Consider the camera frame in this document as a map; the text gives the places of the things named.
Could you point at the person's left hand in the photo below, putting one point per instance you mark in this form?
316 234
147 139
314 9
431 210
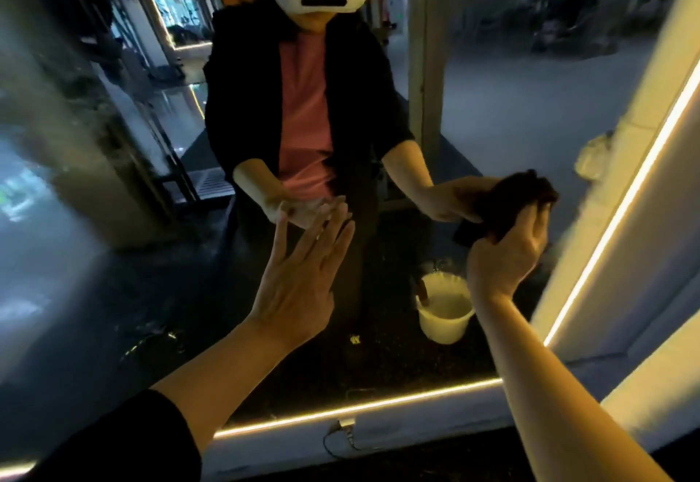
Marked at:
295 290

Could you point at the large wall mirror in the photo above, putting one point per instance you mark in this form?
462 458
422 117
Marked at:
109 279

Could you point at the dark brown cleaning cloth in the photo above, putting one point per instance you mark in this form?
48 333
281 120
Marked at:
514 194

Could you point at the white round pillar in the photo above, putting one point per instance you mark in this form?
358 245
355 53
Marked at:
656 383

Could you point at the person's right forearm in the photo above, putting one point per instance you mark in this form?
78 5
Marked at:
569 400

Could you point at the person's left forearm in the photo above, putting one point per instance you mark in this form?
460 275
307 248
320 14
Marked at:
235 383

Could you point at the small wall plug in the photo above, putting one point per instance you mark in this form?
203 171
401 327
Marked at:
347 424

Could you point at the person's right hand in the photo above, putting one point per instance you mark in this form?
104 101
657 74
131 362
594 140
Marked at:
505 258

